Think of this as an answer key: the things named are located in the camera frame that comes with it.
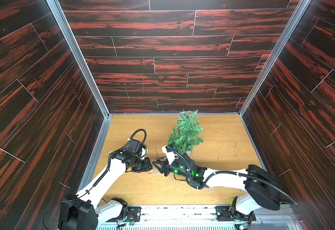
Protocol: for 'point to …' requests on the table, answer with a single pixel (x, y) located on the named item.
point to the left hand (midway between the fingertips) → (151, 167)
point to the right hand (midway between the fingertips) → (156, 158)
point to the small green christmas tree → (185, 135)
